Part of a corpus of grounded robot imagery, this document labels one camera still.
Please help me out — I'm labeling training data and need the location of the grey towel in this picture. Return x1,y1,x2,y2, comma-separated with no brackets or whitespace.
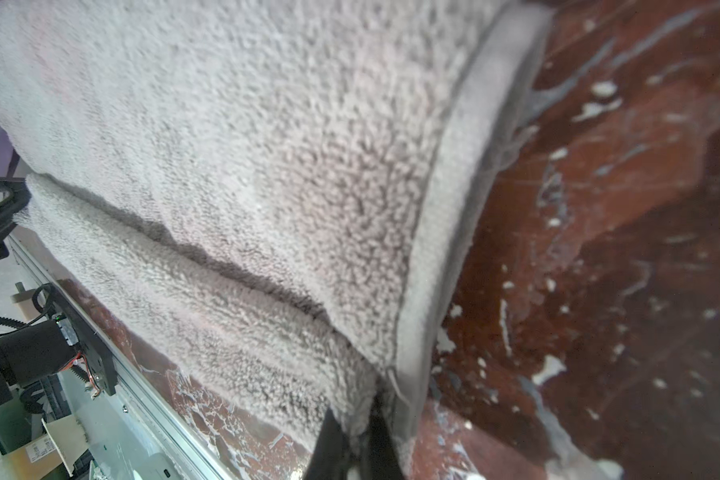
0,1,553,459

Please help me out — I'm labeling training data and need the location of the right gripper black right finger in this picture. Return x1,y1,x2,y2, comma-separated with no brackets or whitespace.
359,398,405,480

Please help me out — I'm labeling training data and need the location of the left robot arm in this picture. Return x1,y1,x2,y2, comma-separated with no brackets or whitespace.
0,177,78,406

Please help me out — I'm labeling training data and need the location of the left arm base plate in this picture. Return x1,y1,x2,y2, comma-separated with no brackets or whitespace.
33,283,118,396

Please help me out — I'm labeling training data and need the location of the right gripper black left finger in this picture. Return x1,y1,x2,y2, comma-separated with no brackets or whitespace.
302,409,351,480

